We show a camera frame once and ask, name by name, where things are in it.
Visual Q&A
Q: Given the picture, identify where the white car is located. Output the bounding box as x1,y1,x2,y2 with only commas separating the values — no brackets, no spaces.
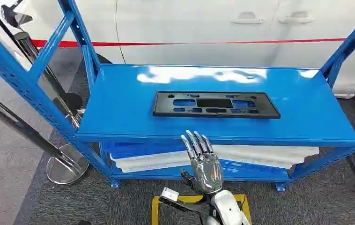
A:
0,0,355,96

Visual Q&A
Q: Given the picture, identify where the white plastic panel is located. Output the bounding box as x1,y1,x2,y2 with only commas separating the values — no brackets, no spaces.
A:
110,144,320,174

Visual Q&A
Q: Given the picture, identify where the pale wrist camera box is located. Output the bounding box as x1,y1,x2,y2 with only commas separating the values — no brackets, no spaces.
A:
160,187,180,202

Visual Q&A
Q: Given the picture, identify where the blue metal shelf rack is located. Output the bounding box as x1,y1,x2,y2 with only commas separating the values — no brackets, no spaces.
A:
0,0,355,198

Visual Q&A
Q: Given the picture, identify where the black plastic plate with cutouts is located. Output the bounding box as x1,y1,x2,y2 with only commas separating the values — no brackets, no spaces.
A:
152,90,281,120

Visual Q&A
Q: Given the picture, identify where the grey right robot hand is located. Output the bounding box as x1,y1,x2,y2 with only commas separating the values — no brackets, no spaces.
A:
180,130,224,195

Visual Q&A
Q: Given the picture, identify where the black camera bracket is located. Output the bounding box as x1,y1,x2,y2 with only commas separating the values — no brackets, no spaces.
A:
158,196,213,225

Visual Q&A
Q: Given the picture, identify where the red barrier belt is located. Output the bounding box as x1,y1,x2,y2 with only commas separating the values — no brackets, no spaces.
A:
31,37,355,48

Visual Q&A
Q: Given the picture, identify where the chrome stanchion with red belt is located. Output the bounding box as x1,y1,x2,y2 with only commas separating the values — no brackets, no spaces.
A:
14,31,86,128

